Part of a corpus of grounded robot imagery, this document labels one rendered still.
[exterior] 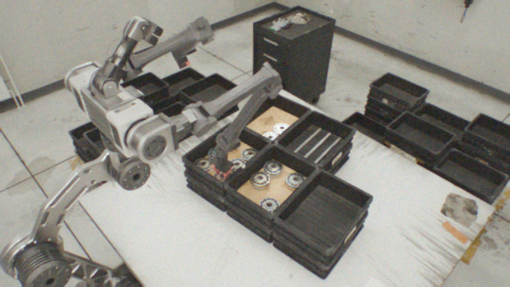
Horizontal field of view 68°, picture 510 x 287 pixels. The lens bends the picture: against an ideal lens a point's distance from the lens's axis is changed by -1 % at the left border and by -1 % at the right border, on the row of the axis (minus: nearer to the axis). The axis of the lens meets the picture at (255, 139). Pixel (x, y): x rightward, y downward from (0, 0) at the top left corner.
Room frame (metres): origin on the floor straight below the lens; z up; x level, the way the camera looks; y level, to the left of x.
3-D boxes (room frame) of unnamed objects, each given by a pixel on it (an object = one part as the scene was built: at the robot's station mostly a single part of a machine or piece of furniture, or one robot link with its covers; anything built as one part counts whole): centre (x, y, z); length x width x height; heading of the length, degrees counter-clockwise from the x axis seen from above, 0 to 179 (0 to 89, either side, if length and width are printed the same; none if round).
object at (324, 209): (1.13, -0.32, 0.87); 0.40 x 0.30 x 0.11; 141
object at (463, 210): (1.32, -1.10, 0.71); 0.22 x 0.19 x 0.01; 134
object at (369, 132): (2.39, -0.89, 0.26); 0.40 x 0.30 x 0.23; 44
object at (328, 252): (1.13, -0.32, 0.92); 0.40 x 0.30 x 0.02; 141
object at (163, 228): (1.33, -0.17, 0.35); 1.60 x 1.60 x 0.70; 44
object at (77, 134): (2.34, 1.24, 0.26); 0.40 x 0.30 x 0.23; 134
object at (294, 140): (1.63, -0.34, 0.87); 0.40 x 0.30 x 0.11; 141
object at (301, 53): (3.24, -0.33, 0.45); 0.60 x 0.45 x 0.90; 134
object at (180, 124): (1.04, 0.28, 1.45); 0.09 x 0.08 x 0.12; 44
